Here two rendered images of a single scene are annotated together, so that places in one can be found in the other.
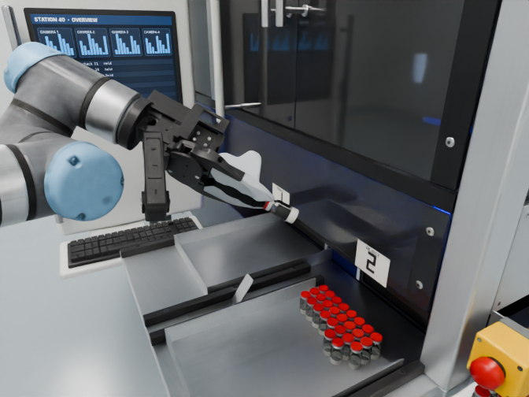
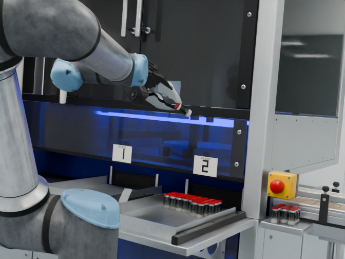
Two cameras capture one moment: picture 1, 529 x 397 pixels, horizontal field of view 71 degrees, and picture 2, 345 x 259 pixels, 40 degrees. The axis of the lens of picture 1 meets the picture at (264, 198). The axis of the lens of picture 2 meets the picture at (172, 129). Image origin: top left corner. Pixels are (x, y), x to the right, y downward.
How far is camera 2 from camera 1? 0.94 m
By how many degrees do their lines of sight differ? 36
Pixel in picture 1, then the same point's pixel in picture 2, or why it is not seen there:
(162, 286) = not seen: hidden behind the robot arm
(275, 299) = (146, 203)
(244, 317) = (132, 211)
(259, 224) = (93, 185)
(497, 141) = (263, 81)
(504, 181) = (268, 97)
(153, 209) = (144, 94)
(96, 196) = (145, 74)
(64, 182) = (144, 63)
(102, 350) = not seen: outside the picture
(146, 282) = not seen: hidden behind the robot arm
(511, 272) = (274, 150)
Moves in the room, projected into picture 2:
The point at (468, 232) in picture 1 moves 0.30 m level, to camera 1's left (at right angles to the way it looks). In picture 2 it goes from (257, 125) to (171, 120)
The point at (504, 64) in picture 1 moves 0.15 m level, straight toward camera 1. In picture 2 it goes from (261, 52) to (270, 45)
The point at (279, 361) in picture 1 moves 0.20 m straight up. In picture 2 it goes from (170, 219) to (176, 149)
